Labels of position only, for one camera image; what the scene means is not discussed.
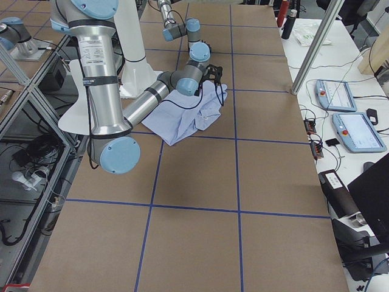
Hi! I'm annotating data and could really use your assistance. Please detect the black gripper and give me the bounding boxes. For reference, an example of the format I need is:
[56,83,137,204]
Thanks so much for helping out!
[206,64,225,106]

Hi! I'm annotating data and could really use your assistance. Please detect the blue striped button shirt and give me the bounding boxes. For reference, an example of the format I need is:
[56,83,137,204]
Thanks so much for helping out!
[142,81,227,146]

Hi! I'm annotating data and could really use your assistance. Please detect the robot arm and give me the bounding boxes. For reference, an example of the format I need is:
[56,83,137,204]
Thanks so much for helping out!
[50,1,224,175]
[157,0,202,49]

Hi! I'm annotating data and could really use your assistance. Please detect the black water bottle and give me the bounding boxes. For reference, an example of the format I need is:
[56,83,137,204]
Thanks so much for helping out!
[281,9,298,40]

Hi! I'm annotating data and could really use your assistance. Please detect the red cylinder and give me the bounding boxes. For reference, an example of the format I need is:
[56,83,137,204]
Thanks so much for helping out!
[277,0,289,28]

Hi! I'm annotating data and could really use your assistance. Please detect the upper teach pendant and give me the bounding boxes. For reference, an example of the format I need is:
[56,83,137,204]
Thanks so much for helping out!
[315,79,357,112]

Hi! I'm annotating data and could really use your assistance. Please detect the teach pendant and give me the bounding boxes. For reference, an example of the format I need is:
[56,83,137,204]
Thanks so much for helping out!
[332,112,387,153]
[315,79,357,112]

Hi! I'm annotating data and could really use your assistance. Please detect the lower teach pendant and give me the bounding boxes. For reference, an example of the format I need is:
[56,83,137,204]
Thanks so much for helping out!
[332,112,387,153]

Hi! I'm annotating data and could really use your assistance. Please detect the black cylinder device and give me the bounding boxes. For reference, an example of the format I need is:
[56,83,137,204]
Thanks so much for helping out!
[318,170,360,218]

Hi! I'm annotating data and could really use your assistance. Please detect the black monitor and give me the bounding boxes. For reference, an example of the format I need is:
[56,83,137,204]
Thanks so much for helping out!
[348,155,389,242]

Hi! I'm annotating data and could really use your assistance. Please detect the aluminium frame post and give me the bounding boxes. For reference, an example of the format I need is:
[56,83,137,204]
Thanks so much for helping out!
[291,0,345,96]

